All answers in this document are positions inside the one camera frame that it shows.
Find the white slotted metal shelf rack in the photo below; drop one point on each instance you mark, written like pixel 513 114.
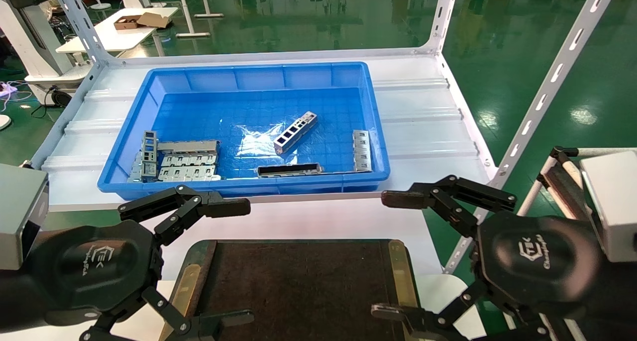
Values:
pixel 423 132

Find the white desk with T-leg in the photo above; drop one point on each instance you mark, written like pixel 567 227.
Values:
pixel 186 12

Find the small silver metal piece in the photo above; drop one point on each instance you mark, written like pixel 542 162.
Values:
pixel 135 170

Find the gray right wrist camera box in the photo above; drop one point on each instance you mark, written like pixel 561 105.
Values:
pixel 612 206

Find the gray left wrist camera box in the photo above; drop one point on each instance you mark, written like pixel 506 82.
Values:
pixel 20 216

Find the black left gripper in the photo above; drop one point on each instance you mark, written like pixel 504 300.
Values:
pixel 94 266

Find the silver square-holed metal part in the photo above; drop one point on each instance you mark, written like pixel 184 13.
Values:
pixel 295 132

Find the black container tray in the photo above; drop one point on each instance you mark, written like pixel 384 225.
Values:
pixel 298 291

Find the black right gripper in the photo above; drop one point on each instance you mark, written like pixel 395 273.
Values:
pixel 542 261

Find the white desk with cardboard box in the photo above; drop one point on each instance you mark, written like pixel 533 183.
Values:
pixel 109 40

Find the open brown cardboard box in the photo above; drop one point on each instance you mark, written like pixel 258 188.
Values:
pixel 142 20

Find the silver tabbed metal part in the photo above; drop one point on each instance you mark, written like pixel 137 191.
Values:
pixel 362 151

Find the large blue plastic bin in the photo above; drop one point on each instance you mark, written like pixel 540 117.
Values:
pixel 249 109

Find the dark long metal channel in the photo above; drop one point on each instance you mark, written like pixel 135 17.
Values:
pixel 288 170

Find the white machine column with base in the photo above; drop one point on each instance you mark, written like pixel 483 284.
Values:
pixel 30 37

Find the gray upright perforated metal part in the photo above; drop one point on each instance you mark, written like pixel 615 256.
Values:
pixel 149 154

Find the clear plastic film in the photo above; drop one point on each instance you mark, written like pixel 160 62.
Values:
pixel 266 142

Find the gray wrist camera box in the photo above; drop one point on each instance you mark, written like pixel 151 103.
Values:
pixel 20 216
pixel 612 206

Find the right camera mount bracket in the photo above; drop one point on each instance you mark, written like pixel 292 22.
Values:
pixel 560 181

